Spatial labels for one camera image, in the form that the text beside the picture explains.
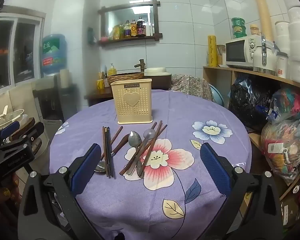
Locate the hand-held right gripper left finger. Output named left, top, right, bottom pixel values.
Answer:
left=17, top=144, right=103, bottom=240

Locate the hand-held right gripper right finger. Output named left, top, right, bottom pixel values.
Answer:
left=199, top=142, right=283, bottom=240

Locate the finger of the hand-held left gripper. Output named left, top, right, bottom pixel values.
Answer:
left=0, top=122, right=45, bottom=153
left=0, top=121, right=20, bottom=147

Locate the black chopstick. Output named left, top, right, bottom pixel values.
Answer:
left=106, top=127, right=112, bottom=177
left=108, top=127, right=115, bottom=178

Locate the brown wooden chopstick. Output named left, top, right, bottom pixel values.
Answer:
left=130, top=120, right=163, bottom=175
left=119, top=122, right=157, bottom=175
left=100, top=126, right=123, bottom=160
left=140, top=124, right=168, bottom=173
left=102, top=126, right=108, bottom=175

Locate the beige perforated cutlery holder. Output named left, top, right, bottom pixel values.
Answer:
left=110, top=78, right=154, bottom=125

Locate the person's left hand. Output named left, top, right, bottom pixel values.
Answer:
left=0, top=174, right=24, bottom=220

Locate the glass pot lid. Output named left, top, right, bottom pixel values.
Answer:
left=0, top=106, right=25, bottom=128

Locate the grey water dispenser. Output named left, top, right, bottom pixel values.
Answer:
left=32, top=74, right=78, bottom=123

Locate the beige roll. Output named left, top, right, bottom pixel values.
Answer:
left=59, top=68, right=73, bottom=88

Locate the blue basin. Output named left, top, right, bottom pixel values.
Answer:
left=209, top=84, right=225, bottom=109

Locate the clear plastic bag of packets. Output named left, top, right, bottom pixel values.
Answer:
left=261, top=120, right=300, bottom=185

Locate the black plastic bag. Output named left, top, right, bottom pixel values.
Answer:
left=229, top=76, right=273, bottom=133

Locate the purple floral tablecloth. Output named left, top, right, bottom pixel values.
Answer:
left=49, top=89, right=252, bottom=240

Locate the dark wooden side table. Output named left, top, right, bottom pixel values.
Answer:
left=84, top=86, right=115, bottom=107

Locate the window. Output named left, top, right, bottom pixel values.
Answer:
left=0, top=11, right=44, bottom=93

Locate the blue water jug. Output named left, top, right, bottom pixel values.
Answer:
left=41, top=34, right=68, bottom=77

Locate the cardboard box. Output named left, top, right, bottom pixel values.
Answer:
left=280, top=192, right=300, bottom=228

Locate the floral cloth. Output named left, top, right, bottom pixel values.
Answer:
left=170, top=74, right=215, bottom=103

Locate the colourful plastic bag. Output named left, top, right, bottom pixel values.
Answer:
left=271, top=86, right=300, bottom=124

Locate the wicker basket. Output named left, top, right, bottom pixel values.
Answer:
left=107, top=72, right=145, bottom=84

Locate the brown pot with beige lid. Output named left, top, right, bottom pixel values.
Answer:
left=144, top=67, right=172, bottom=90

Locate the glass jar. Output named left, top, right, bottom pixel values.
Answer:
left=216, top=44, right=227, bottom=65

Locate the yellow roll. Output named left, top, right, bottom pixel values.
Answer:
left=207, top=35, right=217, bottom=67

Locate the bronze faucet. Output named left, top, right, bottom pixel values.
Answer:
left=134, top=59, right=147, bottom=73

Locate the white microwave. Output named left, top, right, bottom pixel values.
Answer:
left=225, top=36, right=262, bottom=70

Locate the white electric kettle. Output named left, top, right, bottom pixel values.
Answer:
left=252, top=36, right=278, bottom=75

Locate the white thermos cup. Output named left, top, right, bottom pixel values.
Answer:
left=276, top=51, right=289, bottom=78

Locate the clear bottle with label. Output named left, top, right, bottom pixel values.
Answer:
left=124, top=20, right=132, bottom=38

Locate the wooden framed mirror shelf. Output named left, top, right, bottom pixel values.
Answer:
left=97, top=0, right=163, bottom=46

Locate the short stack of white bowls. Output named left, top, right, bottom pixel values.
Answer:
left=275, top=21, right=290, bottom=54

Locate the tall stack of white bowls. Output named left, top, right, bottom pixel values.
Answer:
left=287, top=0, right=300, bottom=88

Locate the dark purple bottle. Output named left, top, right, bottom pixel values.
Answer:
left=136, top=16, right=145, bottom=37

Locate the tall stack of yellow cups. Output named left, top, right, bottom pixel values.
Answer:
left=252, top=0, right=274, bottom=43

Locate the wooden-handled metal spoon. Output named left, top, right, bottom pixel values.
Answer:
left=94, top=134, right=130, bottom=173

